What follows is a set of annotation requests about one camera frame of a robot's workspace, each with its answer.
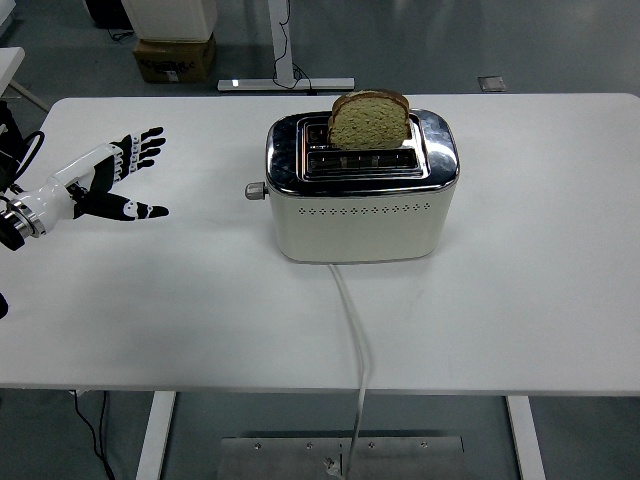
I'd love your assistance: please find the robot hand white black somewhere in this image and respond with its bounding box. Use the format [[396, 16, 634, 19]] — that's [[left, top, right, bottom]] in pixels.
[[22, 126, 170, 234]]

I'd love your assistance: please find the cream and chrome toaster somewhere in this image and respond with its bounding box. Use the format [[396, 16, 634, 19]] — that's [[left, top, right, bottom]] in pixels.
[[263, 108, 460, 265]]

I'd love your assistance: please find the black stand beside table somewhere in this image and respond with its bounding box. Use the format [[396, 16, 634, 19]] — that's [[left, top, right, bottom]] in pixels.
[[0, 101, 25, 151]]

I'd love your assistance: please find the small white side table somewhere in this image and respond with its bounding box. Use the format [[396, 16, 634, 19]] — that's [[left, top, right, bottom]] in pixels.
[[0, 47, 51, 114]]

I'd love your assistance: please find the brown cardboard box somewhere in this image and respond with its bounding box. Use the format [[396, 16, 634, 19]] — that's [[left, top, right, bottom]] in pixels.
[[132, 32, 217, 84]]

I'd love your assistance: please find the black box on floor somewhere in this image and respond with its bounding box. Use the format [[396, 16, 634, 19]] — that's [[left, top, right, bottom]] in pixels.
[[83, 0, 132, 30]]

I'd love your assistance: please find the white bin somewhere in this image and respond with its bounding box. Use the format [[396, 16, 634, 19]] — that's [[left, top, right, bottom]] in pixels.
[[119, 0, 219, 43]]

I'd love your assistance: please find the white desk leg base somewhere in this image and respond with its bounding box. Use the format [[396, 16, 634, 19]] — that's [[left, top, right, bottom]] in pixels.
[[216, 0, 356, 93]]

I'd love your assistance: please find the white table leg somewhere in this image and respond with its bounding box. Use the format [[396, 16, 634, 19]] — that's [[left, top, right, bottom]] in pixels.
[[135, 391, 177, 480], [504, 394, 547, 480]]

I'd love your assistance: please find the brown bread slice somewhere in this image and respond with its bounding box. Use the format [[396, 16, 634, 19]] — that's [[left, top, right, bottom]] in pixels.
[[326, 88, 411, 150]]

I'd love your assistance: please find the grey metal plate with screws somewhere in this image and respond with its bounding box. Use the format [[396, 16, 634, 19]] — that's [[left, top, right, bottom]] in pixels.
[[219, 436, 465, 480]]

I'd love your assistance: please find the thin black cable on desk leg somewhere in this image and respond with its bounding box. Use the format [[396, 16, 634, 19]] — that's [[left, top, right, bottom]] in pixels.
[[272, 0, 321, 95]]

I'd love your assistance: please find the black cable under table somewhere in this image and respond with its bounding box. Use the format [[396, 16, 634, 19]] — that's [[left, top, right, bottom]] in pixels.
[[73, 391, 117, 480], [98, 391, 109, 459]]

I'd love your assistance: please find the white power cord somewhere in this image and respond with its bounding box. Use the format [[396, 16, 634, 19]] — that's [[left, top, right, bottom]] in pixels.
[[323, 263, 374, 476]]

